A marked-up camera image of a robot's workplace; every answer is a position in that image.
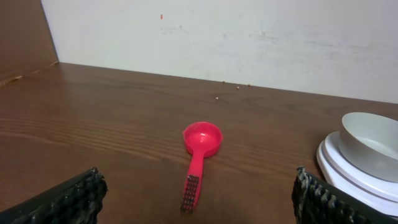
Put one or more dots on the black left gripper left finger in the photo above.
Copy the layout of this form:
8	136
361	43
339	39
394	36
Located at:
77	200

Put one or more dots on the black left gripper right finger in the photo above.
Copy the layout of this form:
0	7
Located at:
318	202

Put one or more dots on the white digital kitchen scale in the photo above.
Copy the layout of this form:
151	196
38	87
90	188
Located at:
379	194

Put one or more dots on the red plastic measuring scoop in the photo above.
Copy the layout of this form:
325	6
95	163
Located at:
201	140

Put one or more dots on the white plastic bowl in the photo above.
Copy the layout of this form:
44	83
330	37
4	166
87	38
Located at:
369	142

